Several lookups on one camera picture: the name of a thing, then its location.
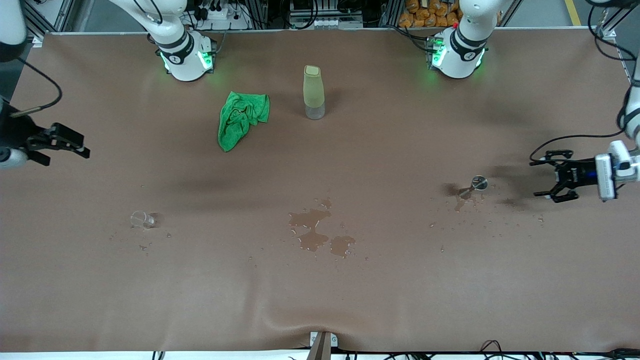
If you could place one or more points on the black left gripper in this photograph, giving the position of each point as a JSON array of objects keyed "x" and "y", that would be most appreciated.
[{"x": 578, "y": 174}]

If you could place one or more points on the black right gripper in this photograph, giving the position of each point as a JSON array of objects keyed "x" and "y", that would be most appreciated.
[{"x": 15, "y": 133}]

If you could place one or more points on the steel double jigger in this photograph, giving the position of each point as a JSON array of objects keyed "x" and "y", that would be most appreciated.
[{"x": 480, "y": 182}]

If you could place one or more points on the small clear glass beaker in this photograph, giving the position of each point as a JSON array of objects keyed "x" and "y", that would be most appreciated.
[{"x": 141, "y": 220}]

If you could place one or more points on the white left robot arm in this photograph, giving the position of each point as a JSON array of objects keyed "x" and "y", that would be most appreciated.
[{"x": 457, "y": 55}]

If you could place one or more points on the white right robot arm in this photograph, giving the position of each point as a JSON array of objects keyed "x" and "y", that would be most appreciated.
[{"x": 182, "y": 55}]

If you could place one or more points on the small spilled liquid puddle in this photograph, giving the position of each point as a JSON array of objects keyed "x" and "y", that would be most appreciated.
[{"x": 462, "y": 201}]

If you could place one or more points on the green microfibre cloth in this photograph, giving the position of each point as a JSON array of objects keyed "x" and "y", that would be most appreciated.
[{"x": 240, "y": 117}]

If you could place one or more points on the bag of orange snacks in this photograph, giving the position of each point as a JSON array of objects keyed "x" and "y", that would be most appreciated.
[{"x": 425, "y": 17}]

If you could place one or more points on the white power strip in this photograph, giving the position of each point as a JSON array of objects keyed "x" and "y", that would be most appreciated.
[{"x": 225, "y": 22}]

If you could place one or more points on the brown table mat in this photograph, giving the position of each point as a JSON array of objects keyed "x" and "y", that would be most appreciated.
[{"x": 350, "y": 300}]

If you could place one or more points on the large spilled liquid puddle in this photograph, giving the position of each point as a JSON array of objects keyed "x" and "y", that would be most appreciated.
[{"x": 312, "y": 240}]

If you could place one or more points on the green bottle with clear base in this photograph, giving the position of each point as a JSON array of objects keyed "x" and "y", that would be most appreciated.
[{"x": 313, "y": 90}]

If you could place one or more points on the aluminium frame profile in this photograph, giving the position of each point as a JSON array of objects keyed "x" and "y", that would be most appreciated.
[
  {"x": 607, "y": 31},
  {"x": 42, "y": 25}
]

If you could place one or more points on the aluminium frame post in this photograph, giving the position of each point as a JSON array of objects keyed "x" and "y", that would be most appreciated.
[{"x": 322, "y": 347}]

